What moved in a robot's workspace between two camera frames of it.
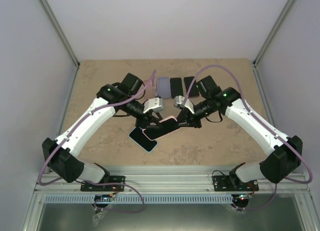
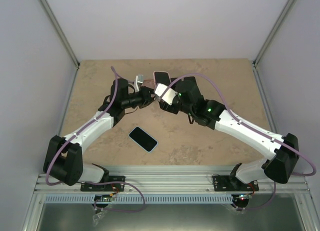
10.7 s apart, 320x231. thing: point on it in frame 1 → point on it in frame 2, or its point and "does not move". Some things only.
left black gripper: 146,120 → 146,99
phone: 137,135 does not move
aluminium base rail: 174,180 does not move
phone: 165,127 → 161,77
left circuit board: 103,197 does not move
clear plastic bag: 97,217 does not move
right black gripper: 188,116 → 164,106
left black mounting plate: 118,179 does not move
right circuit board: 243,197 does not move
